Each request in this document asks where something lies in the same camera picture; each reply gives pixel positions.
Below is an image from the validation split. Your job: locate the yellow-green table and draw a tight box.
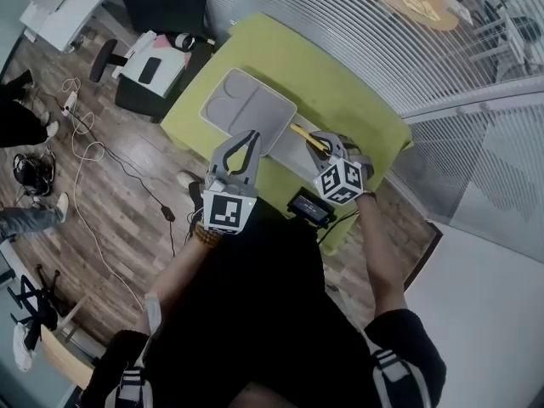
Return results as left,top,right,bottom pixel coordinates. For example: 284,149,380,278
160,12,414,258

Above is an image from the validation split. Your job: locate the person's black striped-sleeve top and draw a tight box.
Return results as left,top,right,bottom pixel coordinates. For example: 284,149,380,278
79,195,448,408

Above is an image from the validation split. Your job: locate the black device cable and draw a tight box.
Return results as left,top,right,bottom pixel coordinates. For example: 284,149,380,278
314,209,362,246

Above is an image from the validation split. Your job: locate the glass wall with blinds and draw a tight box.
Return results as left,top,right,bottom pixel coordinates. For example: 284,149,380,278
207,0,544,265

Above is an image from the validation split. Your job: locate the yellow handled tool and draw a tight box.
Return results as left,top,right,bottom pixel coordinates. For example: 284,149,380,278
290,122,333,156

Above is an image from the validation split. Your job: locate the white mat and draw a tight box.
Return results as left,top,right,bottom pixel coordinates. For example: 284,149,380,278
266,119,326,176

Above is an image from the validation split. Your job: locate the black phone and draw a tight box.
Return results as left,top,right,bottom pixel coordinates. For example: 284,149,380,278
138,56,163,86

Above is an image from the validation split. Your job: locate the brown beaded bracelet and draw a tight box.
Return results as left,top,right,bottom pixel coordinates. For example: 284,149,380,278
194,221,225,249

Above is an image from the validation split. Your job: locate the black tripod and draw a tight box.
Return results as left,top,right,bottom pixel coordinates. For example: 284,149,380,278
7,263,61,352

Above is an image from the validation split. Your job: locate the grey divided tray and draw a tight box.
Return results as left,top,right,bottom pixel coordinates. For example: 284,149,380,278
199,67,298,158

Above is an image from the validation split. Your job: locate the black armrest chair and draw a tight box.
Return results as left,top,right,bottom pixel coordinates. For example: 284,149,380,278
88,37,213,122

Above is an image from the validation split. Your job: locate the white power strip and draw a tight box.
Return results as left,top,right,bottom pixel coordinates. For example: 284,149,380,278
61,90,80,117

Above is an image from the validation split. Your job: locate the wooden chair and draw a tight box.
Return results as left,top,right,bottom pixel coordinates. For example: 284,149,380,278
38,293,97,391

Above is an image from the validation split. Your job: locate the pale cloth strap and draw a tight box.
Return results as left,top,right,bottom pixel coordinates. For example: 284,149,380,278
143,291,162,340

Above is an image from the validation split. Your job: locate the person's left forearm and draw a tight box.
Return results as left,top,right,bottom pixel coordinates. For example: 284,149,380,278
134,227,222,339

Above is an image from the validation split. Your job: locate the person's right forearm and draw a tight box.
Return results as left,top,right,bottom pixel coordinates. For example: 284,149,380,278
354,190,408,326

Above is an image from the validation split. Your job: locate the white box with black item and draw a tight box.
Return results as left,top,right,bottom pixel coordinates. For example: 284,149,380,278
121,30,191,99

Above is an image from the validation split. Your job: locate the white plastic bag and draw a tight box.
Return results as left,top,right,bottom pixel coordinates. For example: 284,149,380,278
11,321,38,372

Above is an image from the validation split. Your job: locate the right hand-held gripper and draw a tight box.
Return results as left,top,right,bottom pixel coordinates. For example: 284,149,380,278
306,131,376,207

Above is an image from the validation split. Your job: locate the white desk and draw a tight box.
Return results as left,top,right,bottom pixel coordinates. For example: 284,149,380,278
19,0,116,54

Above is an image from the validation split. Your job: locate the white floor cable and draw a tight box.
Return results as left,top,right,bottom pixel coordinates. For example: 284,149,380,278
60,76,145,312

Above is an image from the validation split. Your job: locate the black display device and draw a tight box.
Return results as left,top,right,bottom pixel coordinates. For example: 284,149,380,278
286,186,336,229

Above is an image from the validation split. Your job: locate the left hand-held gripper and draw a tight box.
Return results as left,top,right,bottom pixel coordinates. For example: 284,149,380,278
201,129,262,238

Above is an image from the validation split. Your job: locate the black floor cable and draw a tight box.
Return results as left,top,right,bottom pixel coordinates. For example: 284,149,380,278
42,91,178,258

